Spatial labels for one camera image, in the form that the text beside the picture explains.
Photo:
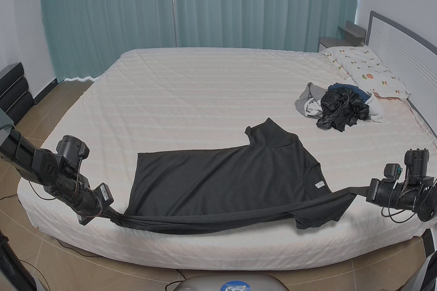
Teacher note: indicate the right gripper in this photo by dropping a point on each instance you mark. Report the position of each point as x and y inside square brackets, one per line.
[379, 192]

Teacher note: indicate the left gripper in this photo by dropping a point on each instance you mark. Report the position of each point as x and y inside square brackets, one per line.
[105, 196]

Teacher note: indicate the black T-shirt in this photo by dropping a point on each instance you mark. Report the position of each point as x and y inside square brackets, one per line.
[222, 180]

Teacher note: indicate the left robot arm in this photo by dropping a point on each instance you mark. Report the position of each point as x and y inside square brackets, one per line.
[37, 167]

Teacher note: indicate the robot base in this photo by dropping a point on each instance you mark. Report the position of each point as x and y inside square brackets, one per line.
[205, 284]

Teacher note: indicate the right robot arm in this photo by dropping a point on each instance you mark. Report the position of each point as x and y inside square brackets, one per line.
[418, 163]

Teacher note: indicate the pile of clothes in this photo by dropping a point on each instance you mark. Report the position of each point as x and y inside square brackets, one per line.
[341, 109]

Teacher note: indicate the white printed pillow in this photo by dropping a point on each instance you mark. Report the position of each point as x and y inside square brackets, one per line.
[368, 71]

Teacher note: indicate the black chest of drawers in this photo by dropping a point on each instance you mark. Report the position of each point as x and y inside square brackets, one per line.
[13, 92]

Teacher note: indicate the bed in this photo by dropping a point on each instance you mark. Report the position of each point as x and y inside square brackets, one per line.
[205, 85]

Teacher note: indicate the grey bedside table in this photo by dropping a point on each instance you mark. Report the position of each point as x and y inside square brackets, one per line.
[333, 41]

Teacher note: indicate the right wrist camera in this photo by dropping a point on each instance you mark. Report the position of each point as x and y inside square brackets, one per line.
[392, 171]

